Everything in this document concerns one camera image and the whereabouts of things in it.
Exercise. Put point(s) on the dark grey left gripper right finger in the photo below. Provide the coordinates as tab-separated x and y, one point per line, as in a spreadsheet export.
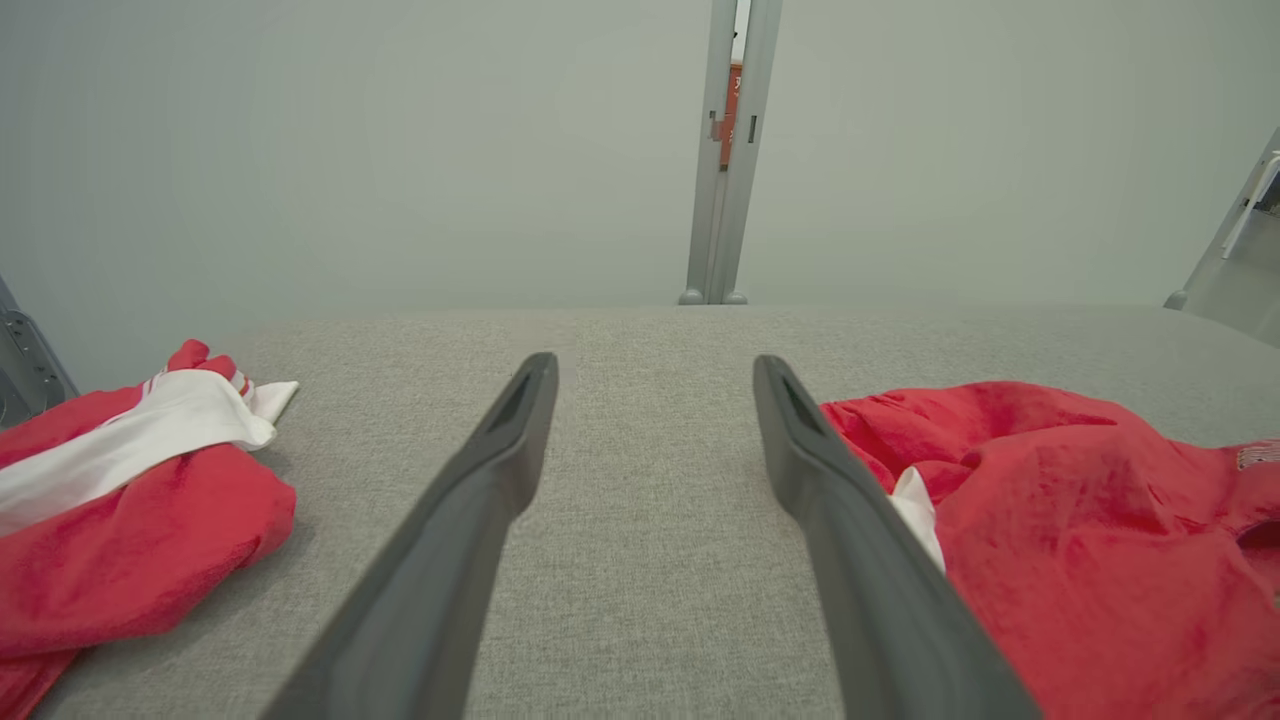
870	580

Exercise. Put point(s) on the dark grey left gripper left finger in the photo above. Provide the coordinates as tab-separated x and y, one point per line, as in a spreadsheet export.
450	540

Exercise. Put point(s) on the red jersey with white sleeves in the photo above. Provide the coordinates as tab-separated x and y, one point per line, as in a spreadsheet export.
1090	560

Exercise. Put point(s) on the orange sign behind partition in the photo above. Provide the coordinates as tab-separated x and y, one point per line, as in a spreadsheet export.
732	110

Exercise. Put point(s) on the grey metal partition post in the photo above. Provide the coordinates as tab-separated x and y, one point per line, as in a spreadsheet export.
742	200
1235	270

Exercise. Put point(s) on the grey metal bracket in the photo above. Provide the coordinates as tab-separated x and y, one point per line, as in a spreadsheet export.
25	370

